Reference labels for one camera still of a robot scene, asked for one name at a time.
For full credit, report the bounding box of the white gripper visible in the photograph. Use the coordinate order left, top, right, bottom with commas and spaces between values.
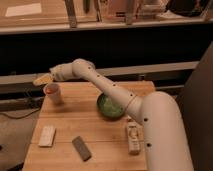
33, 63, 73, 86

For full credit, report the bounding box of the orange pepper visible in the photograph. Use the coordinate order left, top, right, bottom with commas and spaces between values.
46, 87, 57, 94

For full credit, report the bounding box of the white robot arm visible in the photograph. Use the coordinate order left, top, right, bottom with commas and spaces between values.
33, 58, 194, 171

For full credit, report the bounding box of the white rectangular block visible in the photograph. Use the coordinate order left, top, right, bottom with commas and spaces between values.
38, 126, 56, 147

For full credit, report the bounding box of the green bowl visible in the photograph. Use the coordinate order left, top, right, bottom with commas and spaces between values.
96, 93, 124, 120

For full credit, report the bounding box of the white paper sheet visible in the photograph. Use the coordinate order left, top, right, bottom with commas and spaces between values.
5, 3, 42, 17

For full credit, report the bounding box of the dark grey rectangular block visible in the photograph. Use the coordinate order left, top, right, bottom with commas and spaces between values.
72, 136, 92, 161

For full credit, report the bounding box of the dark chair back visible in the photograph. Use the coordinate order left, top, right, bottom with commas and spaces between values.
176, 41, 213, 171

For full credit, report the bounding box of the black cable on floor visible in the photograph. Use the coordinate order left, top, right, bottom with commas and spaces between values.
0, 106, 42, 120

